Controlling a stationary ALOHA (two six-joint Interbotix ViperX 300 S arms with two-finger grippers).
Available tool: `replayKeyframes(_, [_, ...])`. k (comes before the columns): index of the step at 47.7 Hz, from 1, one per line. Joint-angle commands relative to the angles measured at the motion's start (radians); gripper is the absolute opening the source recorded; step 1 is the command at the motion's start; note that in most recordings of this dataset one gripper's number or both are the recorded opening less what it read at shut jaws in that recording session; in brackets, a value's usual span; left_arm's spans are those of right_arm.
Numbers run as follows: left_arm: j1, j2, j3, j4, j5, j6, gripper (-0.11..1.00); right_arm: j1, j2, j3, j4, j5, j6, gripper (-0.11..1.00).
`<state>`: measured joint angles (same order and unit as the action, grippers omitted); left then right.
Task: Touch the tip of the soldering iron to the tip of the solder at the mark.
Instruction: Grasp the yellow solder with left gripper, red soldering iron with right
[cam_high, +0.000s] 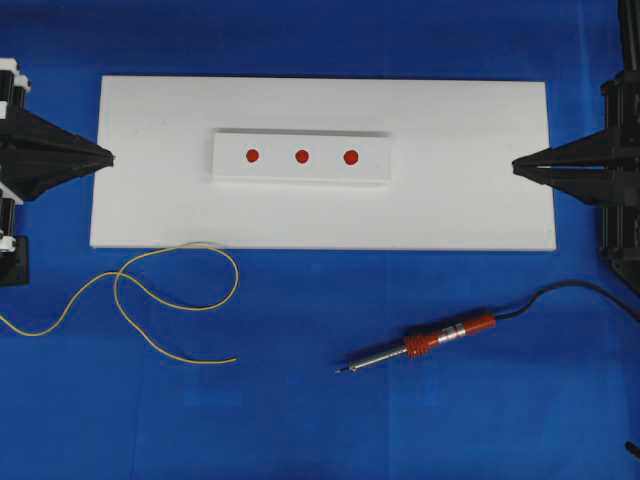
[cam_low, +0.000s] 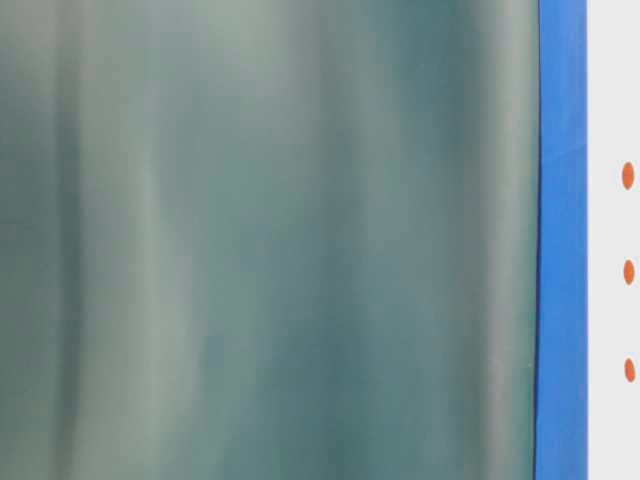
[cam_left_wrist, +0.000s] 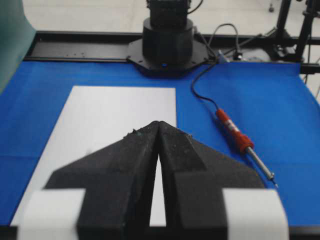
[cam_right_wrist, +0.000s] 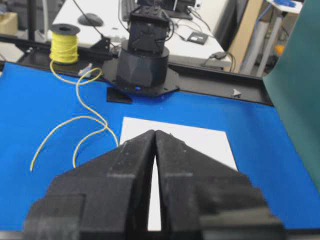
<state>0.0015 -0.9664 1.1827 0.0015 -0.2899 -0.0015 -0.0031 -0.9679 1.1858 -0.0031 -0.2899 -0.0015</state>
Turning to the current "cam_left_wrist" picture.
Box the blue table mat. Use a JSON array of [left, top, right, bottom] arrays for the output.
[[0, 61, 320, 226]]

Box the black soldering iron cable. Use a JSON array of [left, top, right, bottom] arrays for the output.
[[191, 23, 241, 112]]

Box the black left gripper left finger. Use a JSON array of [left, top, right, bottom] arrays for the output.
[[16, 120, 161, 240]]

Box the black aluminium frame rail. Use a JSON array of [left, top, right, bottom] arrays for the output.
[[23, 30, 320, 63]]

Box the black stand frame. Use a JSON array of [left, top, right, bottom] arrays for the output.
[[263, 0, 320, 75]]

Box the green curtain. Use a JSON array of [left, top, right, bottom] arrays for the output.
[[0, 0, 36, 92]]

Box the red soldering iron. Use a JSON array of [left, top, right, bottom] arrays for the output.
[[215, 108, 279, 188]]

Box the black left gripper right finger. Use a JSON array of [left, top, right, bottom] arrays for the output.
[[157, 120, 291, 240]]

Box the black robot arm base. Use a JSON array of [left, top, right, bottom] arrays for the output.
[[127, 0, 209, 77]]

